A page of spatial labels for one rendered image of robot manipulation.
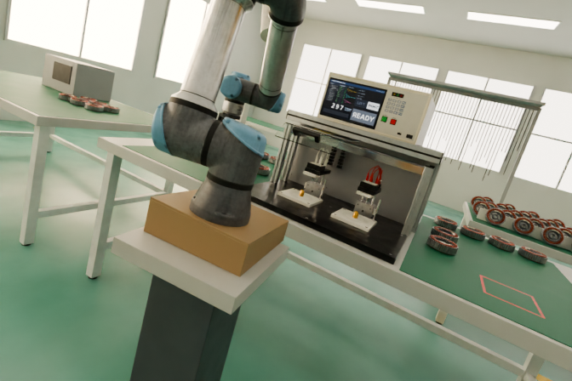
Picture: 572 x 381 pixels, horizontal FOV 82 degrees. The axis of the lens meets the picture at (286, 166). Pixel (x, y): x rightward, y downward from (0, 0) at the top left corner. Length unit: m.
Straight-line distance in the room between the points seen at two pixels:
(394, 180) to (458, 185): 6.19
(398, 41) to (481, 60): 1.70
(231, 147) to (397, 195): 0.96
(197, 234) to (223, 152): 0.19
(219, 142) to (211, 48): 0.22
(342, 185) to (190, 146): 0.96
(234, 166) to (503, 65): 7.37
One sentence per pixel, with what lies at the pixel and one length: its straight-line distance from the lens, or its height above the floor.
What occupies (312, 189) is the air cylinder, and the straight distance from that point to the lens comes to 1.50.
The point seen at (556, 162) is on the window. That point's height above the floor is 1.45.
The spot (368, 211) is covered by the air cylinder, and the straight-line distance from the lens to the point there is 1.44.
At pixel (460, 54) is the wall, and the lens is 7.92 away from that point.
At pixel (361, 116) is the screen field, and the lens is 1.44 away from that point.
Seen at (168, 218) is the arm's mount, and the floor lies 0.81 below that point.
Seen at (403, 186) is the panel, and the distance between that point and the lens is 1.53.
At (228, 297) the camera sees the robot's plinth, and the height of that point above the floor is 0.74.
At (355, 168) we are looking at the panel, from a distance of 1.56.
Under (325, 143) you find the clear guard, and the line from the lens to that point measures 1.20.
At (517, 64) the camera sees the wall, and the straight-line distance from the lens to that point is 7.92.
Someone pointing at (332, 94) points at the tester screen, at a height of 1.23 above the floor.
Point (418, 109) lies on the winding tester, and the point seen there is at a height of 1.25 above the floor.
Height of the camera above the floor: 1.13
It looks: 10 degrees down
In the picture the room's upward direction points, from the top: 16 degrees clockwise
